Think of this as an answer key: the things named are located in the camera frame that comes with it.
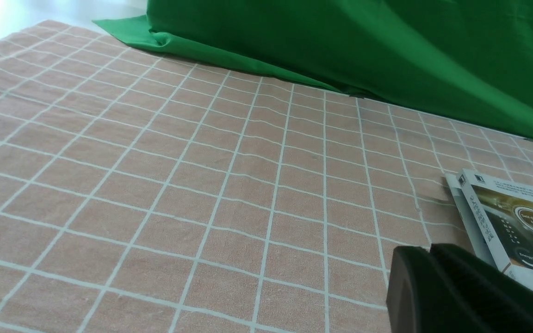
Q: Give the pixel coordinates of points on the pink checkered tablecloth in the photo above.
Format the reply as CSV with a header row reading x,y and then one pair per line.
x,y
146,194

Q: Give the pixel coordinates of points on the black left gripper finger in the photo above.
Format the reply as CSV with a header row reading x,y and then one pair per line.
x,y
446,289

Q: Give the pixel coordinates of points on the top self-driving textbook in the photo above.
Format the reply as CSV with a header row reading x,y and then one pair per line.
x,y
503,210

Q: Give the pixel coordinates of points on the green backdrop cloth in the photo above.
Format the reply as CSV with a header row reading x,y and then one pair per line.
x,y
470,60

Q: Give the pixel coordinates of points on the middle white book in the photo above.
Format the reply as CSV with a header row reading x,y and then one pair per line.
x,y
521,275

